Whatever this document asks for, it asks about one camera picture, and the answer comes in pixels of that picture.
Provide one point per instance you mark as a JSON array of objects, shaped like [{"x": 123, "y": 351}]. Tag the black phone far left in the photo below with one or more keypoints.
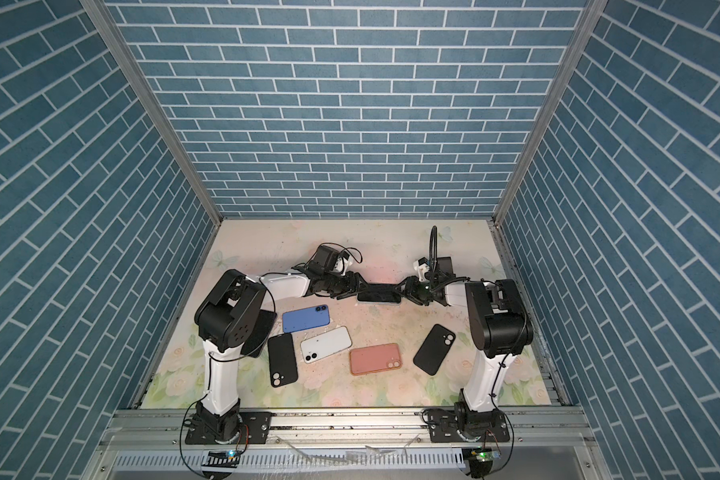
[{"x": 260, "y": 334}]

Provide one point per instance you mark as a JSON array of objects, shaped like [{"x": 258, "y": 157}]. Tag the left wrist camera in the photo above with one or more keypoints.
[{"x": 329, "y": 258}]

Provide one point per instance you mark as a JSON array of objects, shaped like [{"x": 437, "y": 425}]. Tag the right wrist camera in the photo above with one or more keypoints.
[{"x": 434, "y": 271}]

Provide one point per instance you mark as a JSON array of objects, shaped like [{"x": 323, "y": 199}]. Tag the pink phone case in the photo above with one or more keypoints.
[{"x": 374, "y": 359}]

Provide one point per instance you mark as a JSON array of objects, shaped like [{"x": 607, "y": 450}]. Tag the white phone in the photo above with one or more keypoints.
[{"x": 326, "y": 344}]

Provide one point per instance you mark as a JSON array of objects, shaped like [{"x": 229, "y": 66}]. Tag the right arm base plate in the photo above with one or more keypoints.
[{"x": 463, "y": 425}]

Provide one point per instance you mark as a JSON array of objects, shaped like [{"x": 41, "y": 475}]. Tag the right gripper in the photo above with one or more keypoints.
[{"x": 411, "y": 288}]

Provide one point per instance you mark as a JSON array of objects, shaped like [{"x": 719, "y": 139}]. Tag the black phone purple edge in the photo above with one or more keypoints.
[{"x": 382, "y": 294}]

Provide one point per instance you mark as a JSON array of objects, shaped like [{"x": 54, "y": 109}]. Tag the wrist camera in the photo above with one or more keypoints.
[
  {"x": 329, "y": 258},
  {"x": 434, "y": 271}
]

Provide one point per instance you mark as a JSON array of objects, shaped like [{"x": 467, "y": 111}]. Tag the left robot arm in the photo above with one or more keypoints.
[{"x": 227, "y": 316}]

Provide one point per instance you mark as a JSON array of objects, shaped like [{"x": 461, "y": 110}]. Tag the black phone case right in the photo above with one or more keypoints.
[{"x": 434, "y": 349}]

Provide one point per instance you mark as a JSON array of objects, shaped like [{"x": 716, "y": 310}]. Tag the white slotted cable duct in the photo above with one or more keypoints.
[{"x": 290, "y": 460}]

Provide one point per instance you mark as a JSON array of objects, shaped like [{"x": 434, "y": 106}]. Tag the blue phone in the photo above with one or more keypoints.
[{"x": 305, "y": 318}]

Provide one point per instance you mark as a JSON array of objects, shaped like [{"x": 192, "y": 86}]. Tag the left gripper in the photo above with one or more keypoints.
[{"x": 352, "y": 285}]

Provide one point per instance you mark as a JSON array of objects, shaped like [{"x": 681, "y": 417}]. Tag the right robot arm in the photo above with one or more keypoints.
[{"x": 499, "y": 328}]

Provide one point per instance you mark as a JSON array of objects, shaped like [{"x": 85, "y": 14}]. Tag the black phone case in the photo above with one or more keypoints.
[
  {"x": 283, "y": 368},
  {"x": 434, "y": 349}
]

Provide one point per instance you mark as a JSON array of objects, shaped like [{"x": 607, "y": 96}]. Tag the black phone case left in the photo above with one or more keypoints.
[{"x": 283, "y": 368}]

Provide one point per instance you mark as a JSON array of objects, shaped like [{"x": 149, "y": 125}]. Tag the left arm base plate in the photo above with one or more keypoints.
[{"x": 203, "y": 428}]

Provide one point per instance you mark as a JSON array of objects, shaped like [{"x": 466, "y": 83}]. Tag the aluminium front rail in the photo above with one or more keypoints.
[{"x": 340, "y": 427}]

